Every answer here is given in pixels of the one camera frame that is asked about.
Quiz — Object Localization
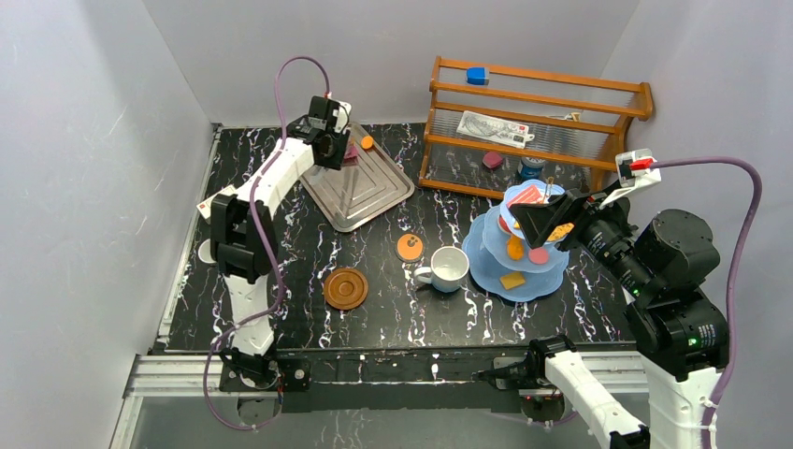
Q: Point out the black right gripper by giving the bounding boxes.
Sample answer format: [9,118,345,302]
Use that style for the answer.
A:
[507,178,656,296]

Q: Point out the pink layered cake slice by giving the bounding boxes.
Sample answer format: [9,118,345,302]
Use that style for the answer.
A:
[507,185,547,207]

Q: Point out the brown chocolate chip cookie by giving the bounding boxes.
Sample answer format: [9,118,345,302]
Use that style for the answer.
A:
[546,223,574,243]

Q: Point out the orange oval pastry piece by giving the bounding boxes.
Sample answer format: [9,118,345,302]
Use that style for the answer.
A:
[506,235,526,261]

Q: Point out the red sprinkled donut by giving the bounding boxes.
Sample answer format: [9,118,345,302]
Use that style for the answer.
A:
[497,215,512,236]

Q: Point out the pink round macaron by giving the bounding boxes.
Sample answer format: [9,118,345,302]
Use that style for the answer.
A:
[527,247,550,266]

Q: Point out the steel food tongs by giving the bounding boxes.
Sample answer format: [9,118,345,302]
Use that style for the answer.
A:
[306,167,326,185]

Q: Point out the magenta cake wedge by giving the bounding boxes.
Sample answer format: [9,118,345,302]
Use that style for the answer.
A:
[342,143,359,166]

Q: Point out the small orange round cookie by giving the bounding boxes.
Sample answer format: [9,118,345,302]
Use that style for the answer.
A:
[360,136,374,151]

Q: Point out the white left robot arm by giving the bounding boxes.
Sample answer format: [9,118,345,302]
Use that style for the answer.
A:
[207,96,352,389]

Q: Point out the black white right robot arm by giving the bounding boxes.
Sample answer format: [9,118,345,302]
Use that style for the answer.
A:
[474,190,729,448]

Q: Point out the blue lidded jar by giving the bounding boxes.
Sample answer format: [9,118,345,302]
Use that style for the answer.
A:
[517,157,547,181]

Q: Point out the blue three-tier cake stand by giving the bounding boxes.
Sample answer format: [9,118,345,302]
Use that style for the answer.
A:
[463,180,570,303]

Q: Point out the maroon heart-shaped object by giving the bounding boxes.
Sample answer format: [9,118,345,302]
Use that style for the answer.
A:
[482,152,504,170]

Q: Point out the steel serving tray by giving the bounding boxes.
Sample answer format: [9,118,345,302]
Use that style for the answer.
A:
[301,122,415,233]

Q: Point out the packaged ruler protractor set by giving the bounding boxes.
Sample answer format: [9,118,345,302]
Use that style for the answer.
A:
[456,110,535,149]

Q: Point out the white ceramic mug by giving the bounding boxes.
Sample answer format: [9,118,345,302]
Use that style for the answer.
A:
[412,246,469,294]

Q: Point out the wooden two-tier shelf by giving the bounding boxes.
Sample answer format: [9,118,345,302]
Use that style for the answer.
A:
[418,56,655,198]

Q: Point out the orange black round coaster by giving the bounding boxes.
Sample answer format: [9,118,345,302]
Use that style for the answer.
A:
[396,233,425,263]

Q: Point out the small white cardboard box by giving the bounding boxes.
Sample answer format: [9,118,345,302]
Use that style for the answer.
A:
[196,184,236,224]

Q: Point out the blue block on shelf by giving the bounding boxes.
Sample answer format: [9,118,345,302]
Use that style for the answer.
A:
[466,66,490,86]

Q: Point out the brown wooden round coaster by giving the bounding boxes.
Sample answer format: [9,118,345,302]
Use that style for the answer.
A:
[323,268,368,311]

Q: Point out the small grey white cup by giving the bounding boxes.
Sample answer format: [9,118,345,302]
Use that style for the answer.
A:
[196,239,217,266]

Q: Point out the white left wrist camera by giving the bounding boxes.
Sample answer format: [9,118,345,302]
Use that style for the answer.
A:
[335,101,352,134]

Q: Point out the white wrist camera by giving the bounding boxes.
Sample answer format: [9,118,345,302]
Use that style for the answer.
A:
[335,101,352,134]
[598,149,661,210]

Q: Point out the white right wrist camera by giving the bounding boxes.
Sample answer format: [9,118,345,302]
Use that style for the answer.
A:
[598,149,661,210]

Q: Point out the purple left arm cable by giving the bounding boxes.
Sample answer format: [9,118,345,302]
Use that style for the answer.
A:
[203,56,333,433]

